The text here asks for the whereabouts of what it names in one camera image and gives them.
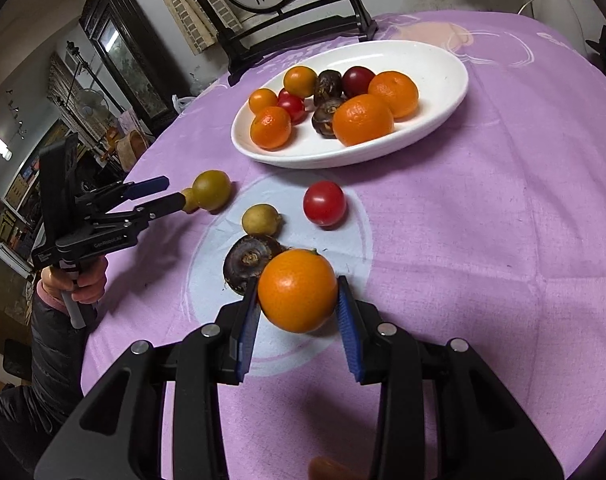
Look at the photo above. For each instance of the large orange mandarin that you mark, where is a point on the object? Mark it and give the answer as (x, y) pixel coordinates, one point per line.
(362, 119)
(398, 91)

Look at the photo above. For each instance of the black jacket forearm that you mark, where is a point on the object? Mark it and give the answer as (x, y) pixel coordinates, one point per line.
(31, 416)

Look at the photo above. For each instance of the white standing fan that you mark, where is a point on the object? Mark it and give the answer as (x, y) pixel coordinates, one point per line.
(91, 105)

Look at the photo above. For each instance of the purple tablecloth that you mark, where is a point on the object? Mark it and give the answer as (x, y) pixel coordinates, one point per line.
(492, 229)

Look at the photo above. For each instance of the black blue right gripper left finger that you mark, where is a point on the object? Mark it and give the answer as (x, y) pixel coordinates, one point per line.
(116, 431)

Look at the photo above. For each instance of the small tan longan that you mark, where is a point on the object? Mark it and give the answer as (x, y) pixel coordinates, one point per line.
(191, 200)
(261, 219)

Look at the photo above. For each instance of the dark wooden cabinet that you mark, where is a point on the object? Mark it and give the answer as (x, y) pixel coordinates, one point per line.
(136, 59)

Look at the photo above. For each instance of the red cherry tomato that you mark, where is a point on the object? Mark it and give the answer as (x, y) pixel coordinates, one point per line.
(284, 94)
(324, 203)
(295, 107)

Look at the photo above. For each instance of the orange kumquat fruit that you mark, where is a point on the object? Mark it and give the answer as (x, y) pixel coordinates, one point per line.
(262, 98)

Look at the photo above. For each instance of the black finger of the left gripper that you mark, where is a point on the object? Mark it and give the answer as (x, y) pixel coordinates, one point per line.
(160, 207)

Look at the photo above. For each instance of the left beige curtain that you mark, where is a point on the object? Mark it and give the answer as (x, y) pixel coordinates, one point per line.
(197, 29)

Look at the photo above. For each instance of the black framed round painting screen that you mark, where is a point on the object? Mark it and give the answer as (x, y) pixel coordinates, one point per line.
(241, 58)

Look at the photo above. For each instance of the small orange mandarin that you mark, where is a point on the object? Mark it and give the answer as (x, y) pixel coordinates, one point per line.
(271, 128)

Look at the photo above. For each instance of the person's left hand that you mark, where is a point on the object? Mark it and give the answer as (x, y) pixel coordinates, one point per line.
(87, 288)

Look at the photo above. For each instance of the white oval plate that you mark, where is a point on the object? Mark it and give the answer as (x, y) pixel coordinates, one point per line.
(442, 81)

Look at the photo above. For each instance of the yellow orange round fruit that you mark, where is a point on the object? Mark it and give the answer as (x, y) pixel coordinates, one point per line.
(300, 81)

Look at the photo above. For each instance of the green olive round fruit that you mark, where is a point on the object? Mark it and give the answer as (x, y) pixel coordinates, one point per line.
(212, 190)

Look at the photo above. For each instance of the dark brown water chestnut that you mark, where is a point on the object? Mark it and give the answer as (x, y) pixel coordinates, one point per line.
(322, 119)

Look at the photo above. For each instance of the dark wrinkled passion fruit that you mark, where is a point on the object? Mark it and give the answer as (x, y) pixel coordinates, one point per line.
(328, 86)

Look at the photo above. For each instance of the dark red plum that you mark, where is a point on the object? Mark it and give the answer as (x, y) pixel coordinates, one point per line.
(356, 80)

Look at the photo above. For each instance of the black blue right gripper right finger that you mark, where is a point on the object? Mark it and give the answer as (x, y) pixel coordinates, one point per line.
(481, 430)

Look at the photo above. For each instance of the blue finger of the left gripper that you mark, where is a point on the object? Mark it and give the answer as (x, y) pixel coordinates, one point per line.
(135, 190)

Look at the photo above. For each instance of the white plastic bag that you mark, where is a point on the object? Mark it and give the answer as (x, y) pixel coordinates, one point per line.
(180, 103)

